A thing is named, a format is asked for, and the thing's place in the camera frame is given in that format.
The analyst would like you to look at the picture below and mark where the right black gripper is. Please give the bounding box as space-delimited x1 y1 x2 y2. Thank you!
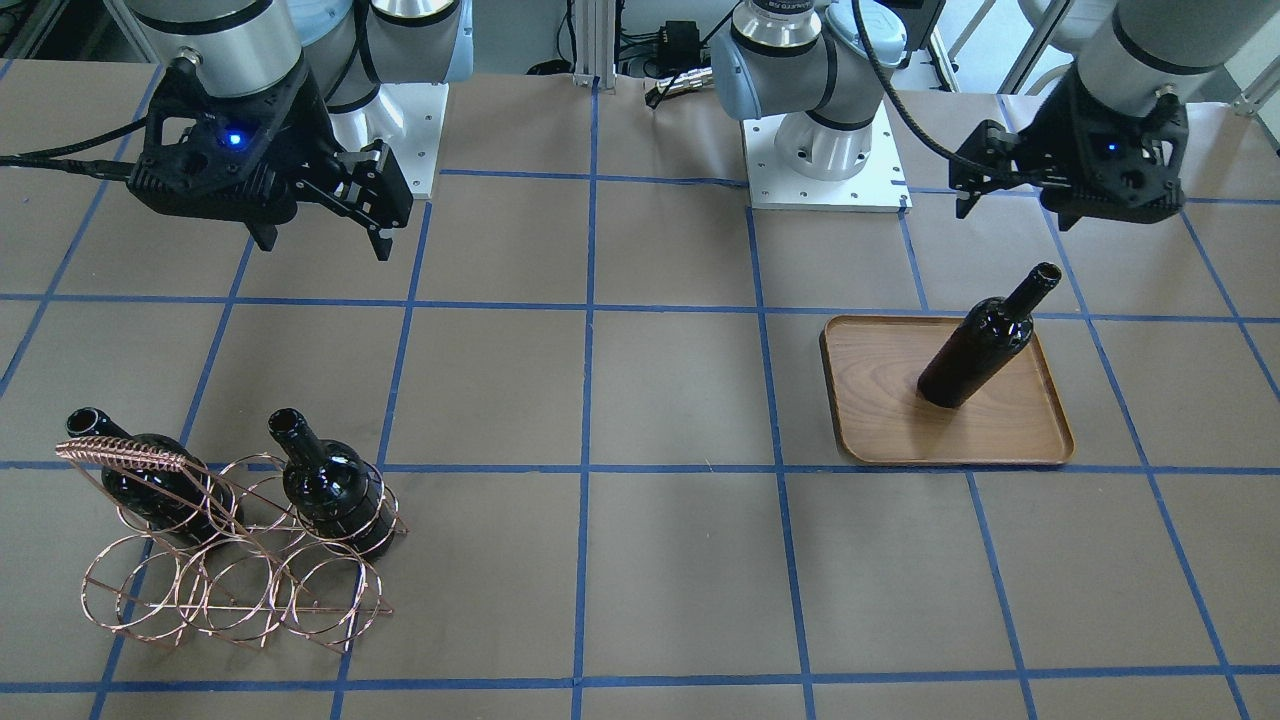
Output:
128 60 413 261

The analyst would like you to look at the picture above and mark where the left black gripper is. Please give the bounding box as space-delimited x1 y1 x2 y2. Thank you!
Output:
948 69 1189 231

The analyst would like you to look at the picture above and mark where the dark wine bottle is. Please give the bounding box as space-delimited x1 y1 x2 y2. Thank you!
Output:
916 263 1062 409
268 407 396 562
65 407 223 547

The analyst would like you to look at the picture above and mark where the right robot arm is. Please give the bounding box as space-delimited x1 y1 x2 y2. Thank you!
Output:
125 1 474 261

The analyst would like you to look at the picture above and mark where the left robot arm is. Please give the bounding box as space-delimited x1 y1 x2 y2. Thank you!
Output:
710 1 1277 231

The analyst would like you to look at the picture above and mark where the wooden tray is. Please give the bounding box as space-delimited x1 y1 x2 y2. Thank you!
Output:
820 314 1075 466

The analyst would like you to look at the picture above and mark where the black power adapter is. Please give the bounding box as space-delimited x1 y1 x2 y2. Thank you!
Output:
657 20 700 56

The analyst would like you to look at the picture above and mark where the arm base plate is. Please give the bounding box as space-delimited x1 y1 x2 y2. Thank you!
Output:
741 105 913 213
330 83 451 201

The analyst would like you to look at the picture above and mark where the aluminium frame post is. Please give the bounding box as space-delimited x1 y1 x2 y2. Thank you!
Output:
570 0 620 94

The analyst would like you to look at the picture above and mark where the copper wire wine basket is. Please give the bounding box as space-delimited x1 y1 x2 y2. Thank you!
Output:
55 437 396 653

